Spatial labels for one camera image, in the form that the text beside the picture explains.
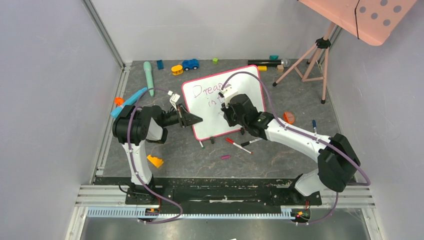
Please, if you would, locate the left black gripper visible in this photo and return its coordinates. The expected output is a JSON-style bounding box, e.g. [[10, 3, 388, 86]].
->
[[160, 103, 202, 128]]

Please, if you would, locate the pink framed whiteboard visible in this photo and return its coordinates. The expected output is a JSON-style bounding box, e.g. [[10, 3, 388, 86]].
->
[[181, 65, 265, 141]]

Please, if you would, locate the blue whiteboard marker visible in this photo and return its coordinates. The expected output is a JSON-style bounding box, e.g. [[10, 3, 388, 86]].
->
[[312, 119, 318, 134]]

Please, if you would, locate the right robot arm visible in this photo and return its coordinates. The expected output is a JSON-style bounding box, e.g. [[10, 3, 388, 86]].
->
[[220, 93, 360, 204]]

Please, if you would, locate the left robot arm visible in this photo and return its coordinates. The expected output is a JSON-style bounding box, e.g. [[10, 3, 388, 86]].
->
[[112, 103, 203, 204]]

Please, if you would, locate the red whiteboard marker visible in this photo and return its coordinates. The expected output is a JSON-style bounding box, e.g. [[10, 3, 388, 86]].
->
[[225, 138, 253, 155]]

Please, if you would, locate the black rainbow marker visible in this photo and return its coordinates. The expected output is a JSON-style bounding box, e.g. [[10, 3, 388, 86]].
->
[[240, 138, 263, 147]]

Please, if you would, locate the orange semicircle toy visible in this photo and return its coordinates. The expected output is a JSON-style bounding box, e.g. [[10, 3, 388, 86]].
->
[[283, 111, 296, 124]]

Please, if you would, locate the yellow block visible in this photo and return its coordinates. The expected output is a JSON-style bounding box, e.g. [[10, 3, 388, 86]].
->
[[257, 66, 268, 72]]

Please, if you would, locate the yellow oval toy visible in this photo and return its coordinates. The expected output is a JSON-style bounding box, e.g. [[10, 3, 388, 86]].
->
[[171, 64, 184, 76]]

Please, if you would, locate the orange wedge block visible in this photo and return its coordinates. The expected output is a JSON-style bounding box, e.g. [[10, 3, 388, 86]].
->
[[147, 155, 164, 169]]

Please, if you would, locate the blue toy car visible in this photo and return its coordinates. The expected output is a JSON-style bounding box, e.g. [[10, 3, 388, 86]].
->
[[182, 58, 200, 71]]

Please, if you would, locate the wooden cube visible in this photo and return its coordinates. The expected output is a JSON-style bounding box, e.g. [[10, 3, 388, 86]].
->
[[276, 65, 285, 73]]

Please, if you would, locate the dark blue block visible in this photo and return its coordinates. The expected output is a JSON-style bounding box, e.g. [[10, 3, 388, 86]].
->
[[156, 60, 164, 70]]

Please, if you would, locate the mint green toy stick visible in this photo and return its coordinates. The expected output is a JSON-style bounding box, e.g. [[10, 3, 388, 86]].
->
[[143, 61, 155, 97]]

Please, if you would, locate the orange small toy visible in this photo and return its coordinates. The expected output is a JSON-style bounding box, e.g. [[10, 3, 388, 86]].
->
[[113, 97, 125, 106]]

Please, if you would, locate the blue toy crayon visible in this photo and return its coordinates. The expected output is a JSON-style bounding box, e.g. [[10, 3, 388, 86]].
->
[[110, 87, 148, 119]]

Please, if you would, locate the pink tripod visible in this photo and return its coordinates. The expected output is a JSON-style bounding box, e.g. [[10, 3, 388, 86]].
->
[[272, 21, 336, 104]]

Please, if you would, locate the pink perforated panel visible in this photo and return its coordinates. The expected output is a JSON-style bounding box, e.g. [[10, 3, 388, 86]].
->
[[300, 0, 418, 46]]

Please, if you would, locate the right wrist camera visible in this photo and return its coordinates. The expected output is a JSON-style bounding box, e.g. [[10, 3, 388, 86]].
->
[[218, 85, 238, 108]]

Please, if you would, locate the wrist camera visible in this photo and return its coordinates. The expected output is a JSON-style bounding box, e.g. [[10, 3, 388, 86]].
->
[[218, 85, 238, 108], [167, 90, 180, 110]]

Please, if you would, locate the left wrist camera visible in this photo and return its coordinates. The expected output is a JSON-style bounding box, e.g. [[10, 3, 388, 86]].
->
[[167, 90, 180, 110]]

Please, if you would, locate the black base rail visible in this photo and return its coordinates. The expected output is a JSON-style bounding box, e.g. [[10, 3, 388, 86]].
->
[[94, 177, 322, 215]]

